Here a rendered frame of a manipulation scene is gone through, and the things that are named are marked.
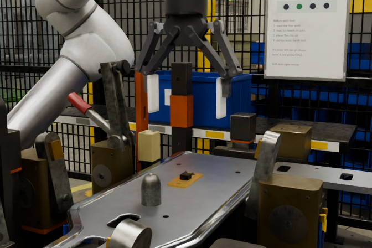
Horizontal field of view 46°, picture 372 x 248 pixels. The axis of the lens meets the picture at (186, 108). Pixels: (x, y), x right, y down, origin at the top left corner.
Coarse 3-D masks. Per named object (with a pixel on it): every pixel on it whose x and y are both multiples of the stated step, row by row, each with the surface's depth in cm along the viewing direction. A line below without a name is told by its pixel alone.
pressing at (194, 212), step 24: (168, 168) 89; (192, 168) 89; (216, 168) 89; (240, 168) 89; (120, 192) 75; (168, 192) 75; (192, 192) 75; (216, 192) 75; (240, 192) 76; (72, 216) 64; (96, 216) 65; (120, 216) 65; (144, 216) 65; (192, 216) 65; (216, 216) 66; (72, 240) 57; (168, 240) 57; (192, 240) 58
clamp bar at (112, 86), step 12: (108, 72) 83; (120, 72) 83; (108, 84) 84; (120, 84) 86; (108, 96) 84; (120, 96) 86; (108, 108) 85; (120, 108) 87; (120, 120) 86; (120, 132) 84
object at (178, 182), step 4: (188, 172) 85; (180, 176) 81; (184, 176) 80; (188, 176) 80; (192, 176) 83; (196, 176) 83; (200, 176) 83; (172, 180) 80; (176, 180) 80; (180, 180) 80; (184, 180) 80; (188, 180) 80; (192, 180) 80; (196, 180) 81; (168, 184) 78; (172, 184) 78; (176, 184) 78; (180, 184) 78; (184, 184) 78; (188, 184) 78
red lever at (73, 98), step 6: (72, 96) 89; (78, 96) 90; (72, 102) 89; (78, 102) 89; (84, 102) 89; (78, 108) 89; (84, 108) 88; (90, 108) 89; (84, 114) 89; (90, 114) 88; (96, 114) 88; (96, 120) 88; (102, 120) 88; (102, 126) 87; (108, 126) 87; (108, 132) 87; (126, 138) 86
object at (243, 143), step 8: (240, 112) 108; (232, 120) 104; (240, 120) 104; (248, 120) 103; (232, 128) 105; (240, 128) 104; (248, 128) 103; (232, 136) 105; (240, 136) 104; (248, 136) 103; (232, 144) 106; (240, 144) 105; (248, 144) 104
